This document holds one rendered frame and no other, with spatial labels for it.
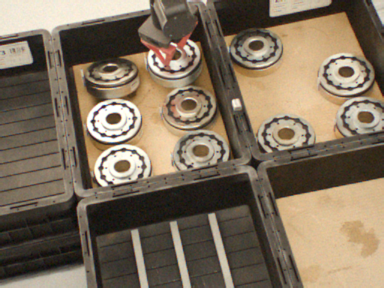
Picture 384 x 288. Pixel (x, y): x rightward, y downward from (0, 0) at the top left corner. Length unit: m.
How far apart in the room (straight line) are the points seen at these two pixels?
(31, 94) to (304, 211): 0.58
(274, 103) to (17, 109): 0.49
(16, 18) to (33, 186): 0.58
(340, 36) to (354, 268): 0.51
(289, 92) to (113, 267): 0.48
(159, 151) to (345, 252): 0.38
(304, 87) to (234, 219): 0.32
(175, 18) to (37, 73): 0.42
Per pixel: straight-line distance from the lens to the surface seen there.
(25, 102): 1.62
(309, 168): 1.38
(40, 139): 1.56
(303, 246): 1.39
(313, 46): 1.65
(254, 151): 1.36
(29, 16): 1.96
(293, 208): 1.42
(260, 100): 1.56
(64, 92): 1.48
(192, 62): 1.54
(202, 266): 1.37
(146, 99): 1.57
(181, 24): 1.35
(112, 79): 1.54
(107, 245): 1.40
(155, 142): 1.51
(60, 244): 1.46
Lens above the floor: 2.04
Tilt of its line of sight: 54 degrees down
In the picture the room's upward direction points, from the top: 7 degrees counter-clockwise
